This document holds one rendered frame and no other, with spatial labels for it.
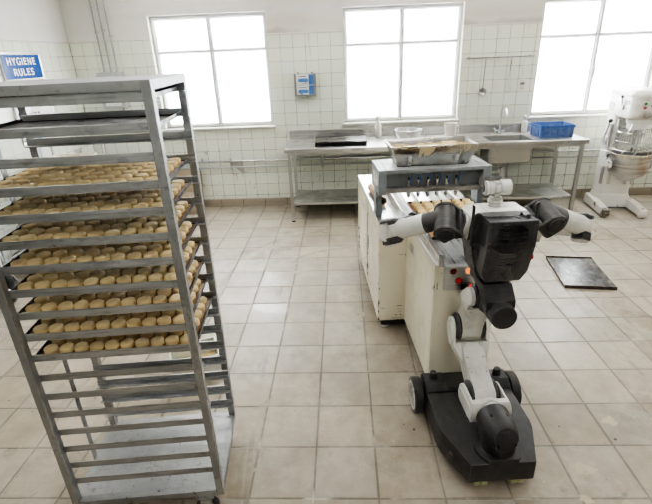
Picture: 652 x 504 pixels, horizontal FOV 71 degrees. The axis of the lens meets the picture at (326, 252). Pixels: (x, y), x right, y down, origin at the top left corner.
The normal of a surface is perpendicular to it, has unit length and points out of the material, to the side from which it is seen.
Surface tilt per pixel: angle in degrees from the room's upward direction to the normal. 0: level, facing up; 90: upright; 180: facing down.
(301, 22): 90
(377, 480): 0
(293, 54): 90
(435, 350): 90
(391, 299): 90
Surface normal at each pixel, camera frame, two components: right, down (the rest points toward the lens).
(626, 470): -0.04, -0.92
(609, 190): -0.18, 0.40
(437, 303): 0.04, 0.40
